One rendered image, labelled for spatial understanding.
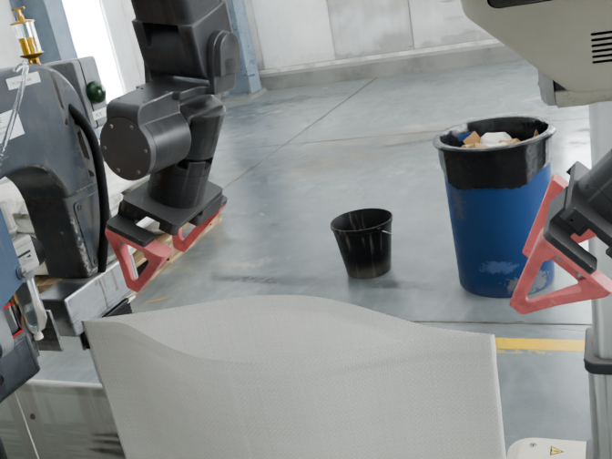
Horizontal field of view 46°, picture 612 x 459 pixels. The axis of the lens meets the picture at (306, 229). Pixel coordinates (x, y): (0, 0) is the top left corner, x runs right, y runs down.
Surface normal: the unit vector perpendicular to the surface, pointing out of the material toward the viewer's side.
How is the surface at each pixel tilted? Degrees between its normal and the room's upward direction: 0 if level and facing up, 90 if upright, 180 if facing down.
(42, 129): 90
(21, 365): 90
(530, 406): 0
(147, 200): 30
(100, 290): 90
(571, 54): 130
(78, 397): 90
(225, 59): 101
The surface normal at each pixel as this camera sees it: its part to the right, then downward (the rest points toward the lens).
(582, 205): 0.51, -0.66
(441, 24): -0.36, 0.38
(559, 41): -0.16, 0.89
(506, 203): -0.07, 0.40
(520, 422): -0.18, -0.93
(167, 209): 0.29, -0.81
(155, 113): 0.89, 0.19
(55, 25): 0.92, -0.04
